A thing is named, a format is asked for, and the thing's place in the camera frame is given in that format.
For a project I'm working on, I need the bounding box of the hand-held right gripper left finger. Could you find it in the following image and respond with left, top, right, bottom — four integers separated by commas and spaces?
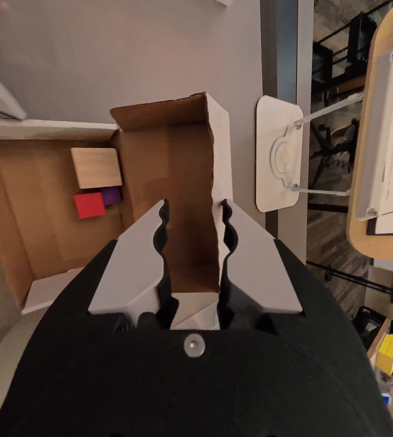
87, 199, 179, 330

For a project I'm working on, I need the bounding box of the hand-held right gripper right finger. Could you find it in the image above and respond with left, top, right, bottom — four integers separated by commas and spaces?
216, 199, 303, 330

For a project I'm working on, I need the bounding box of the purple wooden cube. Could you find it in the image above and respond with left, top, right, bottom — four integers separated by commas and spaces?
100, 186, 122, 206

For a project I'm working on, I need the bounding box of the red wooden cube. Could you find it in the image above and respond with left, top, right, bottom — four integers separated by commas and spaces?
74, 192, 106, 219

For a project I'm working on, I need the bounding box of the large plain wooden cube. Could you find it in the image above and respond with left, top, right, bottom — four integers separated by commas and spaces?
70, 147, 123, 189

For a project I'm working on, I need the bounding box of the yellow box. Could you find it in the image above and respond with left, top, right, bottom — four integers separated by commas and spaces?
375, 334, 393, 376

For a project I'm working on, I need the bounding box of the wooden sign board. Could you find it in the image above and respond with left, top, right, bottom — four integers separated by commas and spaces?
347, 0, 393, 262

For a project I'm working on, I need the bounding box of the white stand base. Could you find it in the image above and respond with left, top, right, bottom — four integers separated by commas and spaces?
255, 95, 303, 213

